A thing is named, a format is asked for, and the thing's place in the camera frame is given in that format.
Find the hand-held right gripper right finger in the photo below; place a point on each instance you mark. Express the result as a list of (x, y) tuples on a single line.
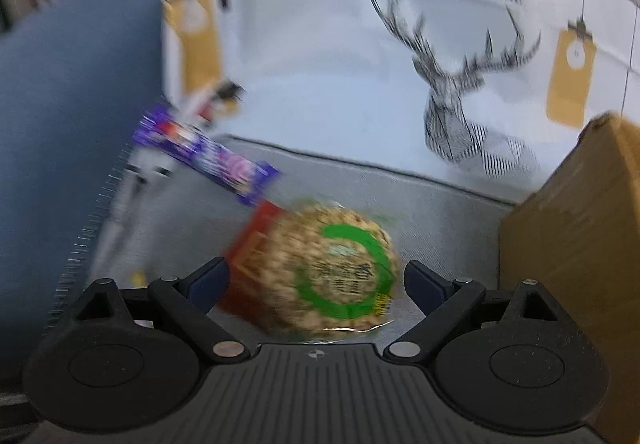
[(425, 281)]

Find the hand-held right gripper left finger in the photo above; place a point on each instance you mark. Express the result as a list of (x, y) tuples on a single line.
[(207, 281)]

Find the round green label rice cake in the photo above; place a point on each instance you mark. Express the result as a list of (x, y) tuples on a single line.
[(335, 269)]

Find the brown cardboard box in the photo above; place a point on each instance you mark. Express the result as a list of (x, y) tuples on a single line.
[(575, 249)]

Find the red snack packet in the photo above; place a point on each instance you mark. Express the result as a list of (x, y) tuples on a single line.
[(250, 249)]

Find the clear serrated plastic packet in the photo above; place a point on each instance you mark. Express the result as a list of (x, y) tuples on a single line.
[(115, 204)]

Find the purple snack bar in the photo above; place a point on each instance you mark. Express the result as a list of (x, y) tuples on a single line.
[(210, 158)]

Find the blue sofa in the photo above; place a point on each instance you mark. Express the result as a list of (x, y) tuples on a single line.
[(65, 123)]

